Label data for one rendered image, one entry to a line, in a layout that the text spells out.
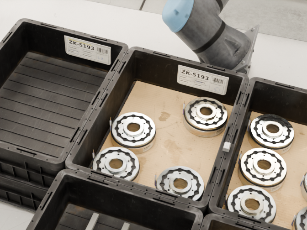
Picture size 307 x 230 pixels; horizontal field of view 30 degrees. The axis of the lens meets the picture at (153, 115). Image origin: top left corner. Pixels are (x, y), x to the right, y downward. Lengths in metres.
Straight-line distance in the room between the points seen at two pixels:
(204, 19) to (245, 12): 1.61
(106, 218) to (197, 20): 0.59
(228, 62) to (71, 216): 0.61
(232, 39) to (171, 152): 0.40
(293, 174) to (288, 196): 0.06
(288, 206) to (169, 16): 0.58
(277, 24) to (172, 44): 1.36
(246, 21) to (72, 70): 1.70
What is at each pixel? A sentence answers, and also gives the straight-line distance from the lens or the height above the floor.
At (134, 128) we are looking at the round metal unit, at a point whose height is 0.84.
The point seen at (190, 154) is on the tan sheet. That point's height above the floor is 0.83.
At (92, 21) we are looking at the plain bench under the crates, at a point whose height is 0.70.
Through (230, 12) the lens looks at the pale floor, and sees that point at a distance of 3.10.
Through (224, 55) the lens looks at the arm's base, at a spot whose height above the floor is 0.84.
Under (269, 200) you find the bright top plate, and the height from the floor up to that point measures 0.86.
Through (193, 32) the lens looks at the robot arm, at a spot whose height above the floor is 0.89.
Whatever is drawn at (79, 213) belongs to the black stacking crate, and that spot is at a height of 0.83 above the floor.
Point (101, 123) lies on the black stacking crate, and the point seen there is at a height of 0.89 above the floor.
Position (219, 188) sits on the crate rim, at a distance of 1.14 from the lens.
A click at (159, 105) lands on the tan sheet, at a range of 1.41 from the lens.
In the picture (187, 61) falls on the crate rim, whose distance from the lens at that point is 1.38.
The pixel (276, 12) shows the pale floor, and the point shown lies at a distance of 3.16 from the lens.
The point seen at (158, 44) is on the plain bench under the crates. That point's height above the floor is 0.70.
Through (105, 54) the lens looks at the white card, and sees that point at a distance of 1.45.
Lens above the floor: 1.85
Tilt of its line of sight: 47 degrees down
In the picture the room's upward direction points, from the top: 3 degrees clockwise
